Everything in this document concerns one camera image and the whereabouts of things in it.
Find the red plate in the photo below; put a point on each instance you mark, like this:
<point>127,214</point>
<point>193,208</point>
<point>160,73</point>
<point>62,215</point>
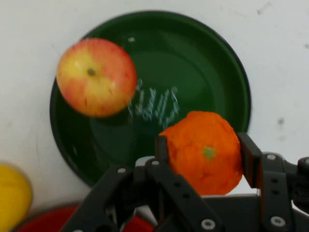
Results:
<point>48,222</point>

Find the green plate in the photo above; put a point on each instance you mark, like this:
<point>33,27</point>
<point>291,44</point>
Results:
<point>193,72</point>

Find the red yellow apple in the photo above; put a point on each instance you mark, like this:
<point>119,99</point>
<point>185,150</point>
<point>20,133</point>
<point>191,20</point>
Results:
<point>96,77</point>

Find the yellow pear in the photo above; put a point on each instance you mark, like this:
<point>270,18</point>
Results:
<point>12,198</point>

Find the orange mandarin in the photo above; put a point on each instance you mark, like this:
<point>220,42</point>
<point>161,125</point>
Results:
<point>205,149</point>

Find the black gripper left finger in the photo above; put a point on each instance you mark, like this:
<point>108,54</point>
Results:
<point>149,193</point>

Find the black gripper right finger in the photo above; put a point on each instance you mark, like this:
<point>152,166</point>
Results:
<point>275,183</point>

